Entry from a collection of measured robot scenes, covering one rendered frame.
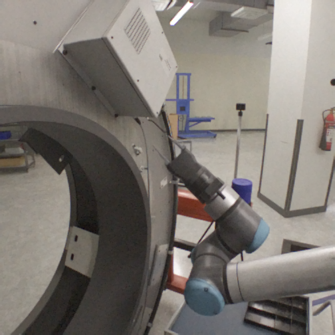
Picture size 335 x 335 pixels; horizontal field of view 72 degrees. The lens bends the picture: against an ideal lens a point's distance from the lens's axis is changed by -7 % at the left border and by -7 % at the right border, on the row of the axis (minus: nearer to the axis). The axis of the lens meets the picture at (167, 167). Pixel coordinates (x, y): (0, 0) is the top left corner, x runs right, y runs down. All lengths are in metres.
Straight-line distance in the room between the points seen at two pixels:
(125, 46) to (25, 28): 0.18
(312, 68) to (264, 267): 2.94
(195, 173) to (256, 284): 0.29
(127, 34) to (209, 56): 9.59
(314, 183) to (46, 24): 3.49
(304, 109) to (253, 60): 7.79
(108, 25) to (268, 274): 0.57
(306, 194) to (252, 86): 7.71
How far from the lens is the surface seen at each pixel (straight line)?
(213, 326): 1.19
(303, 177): 3.52
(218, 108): 10.19
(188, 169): 0.64
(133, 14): 0.56
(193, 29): 10.05
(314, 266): 0.54
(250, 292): 0.56
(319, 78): 3.40
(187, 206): 1.53
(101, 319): 0.98
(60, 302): 1.24
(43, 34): 0.55
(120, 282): 0.95
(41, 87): 0.53
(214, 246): 0.67
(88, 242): 1.06
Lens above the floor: 1.58
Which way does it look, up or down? 17 degrees down
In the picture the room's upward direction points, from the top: straight up
